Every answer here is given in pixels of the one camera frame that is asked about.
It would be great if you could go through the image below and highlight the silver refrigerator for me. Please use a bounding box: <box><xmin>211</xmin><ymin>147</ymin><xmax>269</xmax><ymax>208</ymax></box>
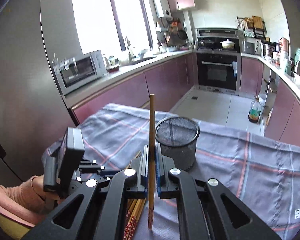
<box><xmin>0</xmin><ymin>0</ymin><xmax>74</xmax><ymax>180</ymax></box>

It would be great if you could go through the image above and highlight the oil bottle on floor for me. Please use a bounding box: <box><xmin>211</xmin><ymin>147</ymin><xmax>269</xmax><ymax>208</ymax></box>
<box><xmin>248</xmin><ymin>96</ymin><xmax>263</xmax><ymax>123</ymax></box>

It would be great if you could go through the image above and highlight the left hand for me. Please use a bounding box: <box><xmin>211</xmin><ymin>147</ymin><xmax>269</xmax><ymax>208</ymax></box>
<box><xmin>31</xmin><ymin>175</ymin><xmax>64</xmax><ymax>204</ymax></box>

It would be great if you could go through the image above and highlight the white microwave oven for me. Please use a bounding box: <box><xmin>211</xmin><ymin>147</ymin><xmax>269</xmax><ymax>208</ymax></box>
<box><xmin>53</xmin><ymin>50</ymin><xmax>107</xmax><ymax>96</ymax></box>

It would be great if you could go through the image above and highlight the white ceramic pot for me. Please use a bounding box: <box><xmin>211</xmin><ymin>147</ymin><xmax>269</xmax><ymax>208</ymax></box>
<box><xmin>220</xmin><ymin>39</ymin><xmax>235</xmax><ymax>49</ymax></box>

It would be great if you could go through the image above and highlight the grey plaid tablecloth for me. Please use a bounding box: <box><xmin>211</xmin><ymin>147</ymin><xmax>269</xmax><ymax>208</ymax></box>
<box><xmin>79</xmin><ymin>103</ymin><xmax>300</xmax><ymax>239</ymax></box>

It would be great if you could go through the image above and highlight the black built-in oven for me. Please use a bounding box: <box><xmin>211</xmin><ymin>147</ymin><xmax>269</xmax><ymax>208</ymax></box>
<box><xmin>197</xmin><ymin>50</ymin><xmax>241</xmax><ymax>95</ymax></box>

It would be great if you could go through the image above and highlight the white water heater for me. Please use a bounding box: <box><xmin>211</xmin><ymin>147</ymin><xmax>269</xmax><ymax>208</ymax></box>
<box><xmin>153</xmin><ymin>0</ymin><xmax>172</xmax><ymax>18</ymax></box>

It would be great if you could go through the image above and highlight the pink left sleeve forearm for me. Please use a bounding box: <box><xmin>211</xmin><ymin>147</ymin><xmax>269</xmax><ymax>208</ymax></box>
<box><xmin>0</xmin><ymin>176</ymin><xmax>45</xmax><ymax>226</ymax></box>

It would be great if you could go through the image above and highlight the black wok on stove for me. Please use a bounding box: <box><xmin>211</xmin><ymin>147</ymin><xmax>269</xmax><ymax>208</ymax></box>
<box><xmin>198</xmin><ymin>38</ymin><xmax>215</xmax><ymax>49</ymax></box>

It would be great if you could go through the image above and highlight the chopstick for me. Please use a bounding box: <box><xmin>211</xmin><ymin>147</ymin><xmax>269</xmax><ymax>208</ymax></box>
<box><xmin>148</xmin><ymin>94</ymin><xmax>155</xmax><ymax>230</ymax></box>
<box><xmin>123</xmin><ymin>151</ymin><xmax>144</xmax><ymax>240</ymax></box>
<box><xmin>129</xmin><ymin>199</ymin><xmax>146</xmax><ymax>239</ymax></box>

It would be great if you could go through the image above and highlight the black mesh utensil holder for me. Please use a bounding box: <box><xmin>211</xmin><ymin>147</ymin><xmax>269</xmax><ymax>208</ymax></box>
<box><xmin>155</xmin><ymin>116</ymin><xmax>200</xmax><ymax>171</ymax></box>

